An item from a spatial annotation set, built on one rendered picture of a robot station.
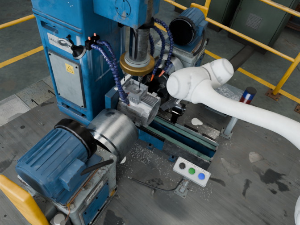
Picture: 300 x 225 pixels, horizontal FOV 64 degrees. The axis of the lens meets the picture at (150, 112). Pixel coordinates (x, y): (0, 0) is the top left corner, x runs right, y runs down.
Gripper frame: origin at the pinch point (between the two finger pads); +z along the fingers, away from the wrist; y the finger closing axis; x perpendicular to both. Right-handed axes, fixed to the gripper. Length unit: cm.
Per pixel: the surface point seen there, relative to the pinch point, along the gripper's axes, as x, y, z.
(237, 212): 69, 13, 4
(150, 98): -6.6, -6.5, 12.8
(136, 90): -15.6, -5.6, 15.6
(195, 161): 37.3, 2.1, 13.3
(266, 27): 64, -302, 51
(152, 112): 2.1, -10.3, 24.9
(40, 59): -123, -85, 208
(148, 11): -37.2, -4.4, -27.7
